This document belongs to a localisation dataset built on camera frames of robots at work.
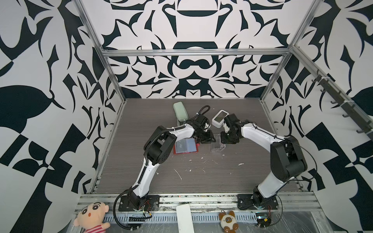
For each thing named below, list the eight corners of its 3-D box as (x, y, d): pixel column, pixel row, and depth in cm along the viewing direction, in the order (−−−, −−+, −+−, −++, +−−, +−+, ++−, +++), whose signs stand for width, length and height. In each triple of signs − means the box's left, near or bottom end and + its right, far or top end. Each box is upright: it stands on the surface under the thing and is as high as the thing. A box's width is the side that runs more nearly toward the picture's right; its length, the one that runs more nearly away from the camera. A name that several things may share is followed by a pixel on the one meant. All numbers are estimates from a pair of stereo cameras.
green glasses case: (178, 122, 108) (178, 118, 105) (172, 106, 118) (172, 102, 115) (188, 119, 110) (188, 116, 107) (182, 103, 120) (182, 100, 117)
